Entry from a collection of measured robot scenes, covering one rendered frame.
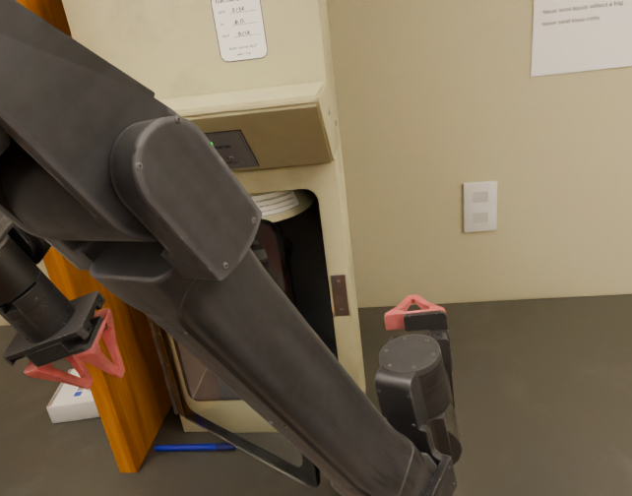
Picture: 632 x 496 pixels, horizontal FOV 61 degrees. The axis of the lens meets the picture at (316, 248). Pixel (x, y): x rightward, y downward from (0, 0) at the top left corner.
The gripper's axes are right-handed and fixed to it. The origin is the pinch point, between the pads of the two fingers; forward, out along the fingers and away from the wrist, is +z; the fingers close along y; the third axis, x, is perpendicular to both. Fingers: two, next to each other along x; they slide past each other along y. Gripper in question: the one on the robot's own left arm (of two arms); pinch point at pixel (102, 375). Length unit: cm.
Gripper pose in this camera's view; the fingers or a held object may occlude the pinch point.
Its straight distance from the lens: 69.6
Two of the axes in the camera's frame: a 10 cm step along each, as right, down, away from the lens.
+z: 3.9, 7.5, 5.4
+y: -9.2, 3.3, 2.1
